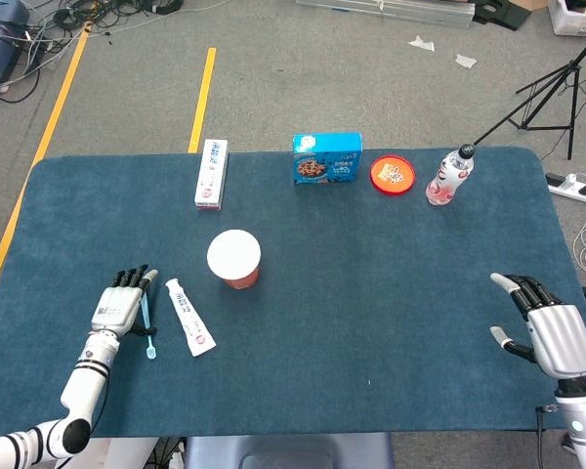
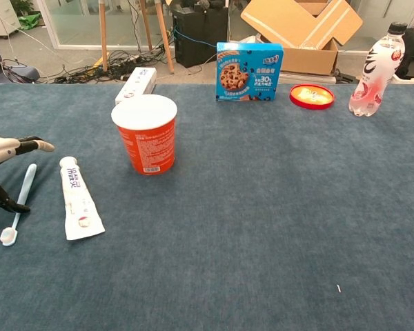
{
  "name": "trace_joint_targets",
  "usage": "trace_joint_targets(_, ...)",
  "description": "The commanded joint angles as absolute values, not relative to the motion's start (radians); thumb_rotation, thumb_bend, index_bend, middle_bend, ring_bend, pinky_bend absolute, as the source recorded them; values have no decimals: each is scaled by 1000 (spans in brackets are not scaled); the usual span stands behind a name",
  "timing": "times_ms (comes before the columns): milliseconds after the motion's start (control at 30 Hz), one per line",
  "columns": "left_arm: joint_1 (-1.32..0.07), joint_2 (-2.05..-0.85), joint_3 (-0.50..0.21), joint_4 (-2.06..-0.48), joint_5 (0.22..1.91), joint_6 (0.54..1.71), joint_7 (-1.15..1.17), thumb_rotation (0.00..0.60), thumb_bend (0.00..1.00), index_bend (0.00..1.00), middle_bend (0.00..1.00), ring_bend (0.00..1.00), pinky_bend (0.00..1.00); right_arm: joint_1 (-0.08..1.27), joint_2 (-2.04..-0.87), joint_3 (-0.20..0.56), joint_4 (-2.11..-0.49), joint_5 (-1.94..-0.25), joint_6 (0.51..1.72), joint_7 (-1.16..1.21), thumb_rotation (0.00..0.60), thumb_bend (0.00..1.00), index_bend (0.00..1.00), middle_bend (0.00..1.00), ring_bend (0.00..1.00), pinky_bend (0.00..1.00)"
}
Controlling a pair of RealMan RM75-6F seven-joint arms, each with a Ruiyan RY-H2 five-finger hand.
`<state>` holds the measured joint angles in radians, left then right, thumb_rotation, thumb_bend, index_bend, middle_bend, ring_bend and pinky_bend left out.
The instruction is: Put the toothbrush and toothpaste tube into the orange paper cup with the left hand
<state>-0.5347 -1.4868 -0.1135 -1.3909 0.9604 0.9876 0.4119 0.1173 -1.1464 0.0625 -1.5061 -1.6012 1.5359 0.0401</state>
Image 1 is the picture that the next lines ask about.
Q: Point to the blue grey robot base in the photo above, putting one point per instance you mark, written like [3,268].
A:
[283,449]

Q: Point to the aluminium rail stack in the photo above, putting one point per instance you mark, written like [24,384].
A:
[395,12]

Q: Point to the light blue toothbrush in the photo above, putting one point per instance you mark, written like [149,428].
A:
[146,312]

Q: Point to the red round lid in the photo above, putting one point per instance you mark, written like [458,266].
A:
[392,176]

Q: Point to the white paper scrap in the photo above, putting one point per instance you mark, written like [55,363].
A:
[466,60]
[422,44]

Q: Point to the red paper cup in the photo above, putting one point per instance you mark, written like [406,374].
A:
[233,254]

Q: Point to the blue cookie box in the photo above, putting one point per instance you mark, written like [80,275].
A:
[327,156]

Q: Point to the long yellow floor tape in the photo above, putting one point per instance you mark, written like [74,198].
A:
[54,117]

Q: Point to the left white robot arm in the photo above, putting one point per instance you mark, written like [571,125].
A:
[83,381]

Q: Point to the pink white drink bottle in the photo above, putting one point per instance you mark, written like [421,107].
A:
[447,178]

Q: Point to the white toothpaste tube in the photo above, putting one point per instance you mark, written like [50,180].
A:
[190,320]

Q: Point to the dark blue rounded machine base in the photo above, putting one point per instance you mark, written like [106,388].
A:
[0,49]

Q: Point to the white power strip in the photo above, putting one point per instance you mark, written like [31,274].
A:
[566,183]

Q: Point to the white storage box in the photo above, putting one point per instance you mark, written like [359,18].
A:
[566,22]

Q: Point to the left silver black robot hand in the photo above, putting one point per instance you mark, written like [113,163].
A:
[114,308]

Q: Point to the black tripod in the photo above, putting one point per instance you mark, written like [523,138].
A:
[573,68]

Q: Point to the black flat bracket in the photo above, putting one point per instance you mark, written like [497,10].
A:
[498,12]

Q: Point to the blue table mat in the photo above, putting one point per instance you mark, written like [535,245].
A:
[347,293]

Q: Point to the short yellow floor tape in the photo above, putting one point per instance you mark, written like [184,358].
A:
[202,98]

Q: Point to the white toothpaste carton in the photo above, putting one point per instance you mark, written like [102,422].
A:
[211,176]

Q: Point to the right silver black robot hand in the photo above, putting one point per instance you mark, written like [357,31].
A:
[561,337]

